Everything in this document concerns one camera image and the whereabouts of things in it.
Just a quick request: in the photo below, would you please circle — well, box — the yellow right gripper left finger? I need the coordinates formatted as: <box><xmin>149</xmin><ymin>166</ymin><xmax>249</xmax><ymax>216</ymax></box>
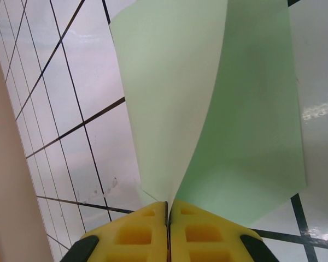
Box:
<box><xmin>61</xmin><ymin>200</ymin><xmax>169</xmax><ymax>262</ymax></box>

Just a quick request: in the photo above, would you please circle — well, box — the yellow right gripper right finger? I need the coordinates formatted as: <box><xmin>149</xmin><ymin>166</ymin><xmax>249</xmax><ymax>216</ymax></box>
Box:
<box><xmin>168</xmin><ymin>199</ymin><xmax>279</xmax><ymax>262</ymax></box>

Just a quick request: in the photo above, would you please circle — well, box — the light green paper sheet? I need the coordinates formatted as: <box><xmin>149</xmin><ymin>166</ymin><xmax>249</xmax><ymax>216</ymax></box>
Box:
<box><xmin>108</xmin><ymin>0</ymin><xmax>308</xmax><ymax>227</ymax></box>

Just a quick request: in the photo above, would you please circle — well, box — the white grid mat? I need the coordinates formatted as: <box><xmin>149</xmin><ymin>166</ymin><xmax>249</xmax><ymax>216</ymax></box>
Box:
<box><xmin>0</xmin><ymin>0</ymin><xmax>328</xmax><ymax>262</ymax></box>

